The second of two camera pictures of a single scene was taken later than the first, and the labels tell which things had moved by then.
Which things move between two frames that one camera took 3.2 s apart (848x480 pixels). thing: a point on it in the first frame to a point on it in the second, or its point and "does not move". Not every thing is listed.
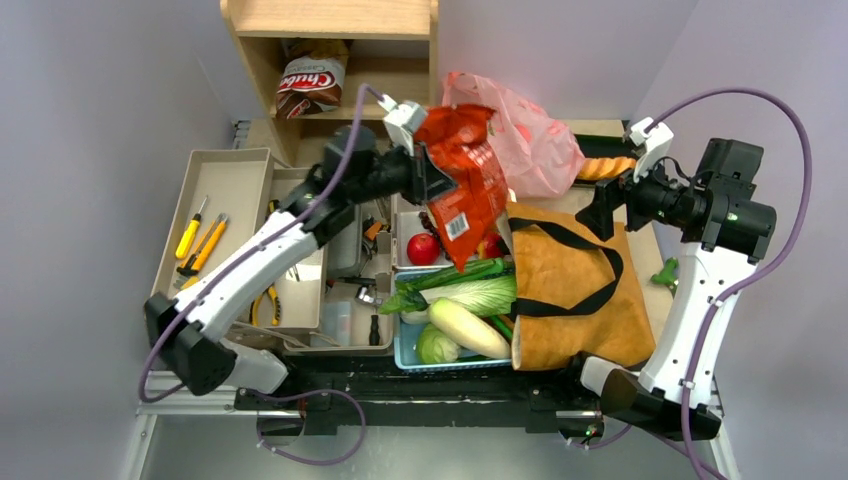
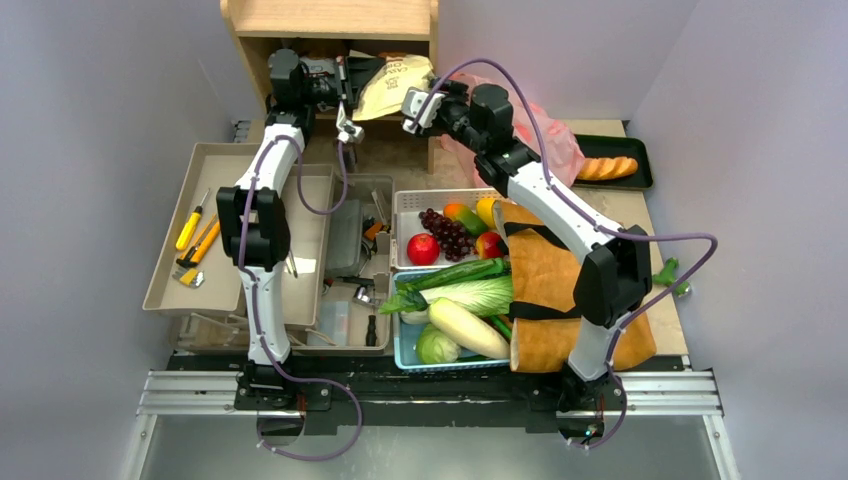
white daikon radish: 469,332 does not move
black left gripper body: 401,173 to 344,77
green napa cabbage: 483,297 does not move
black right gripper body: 620,202 to 438,108
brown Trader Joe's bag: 577,292 does not move
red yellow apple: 489,247 does not move
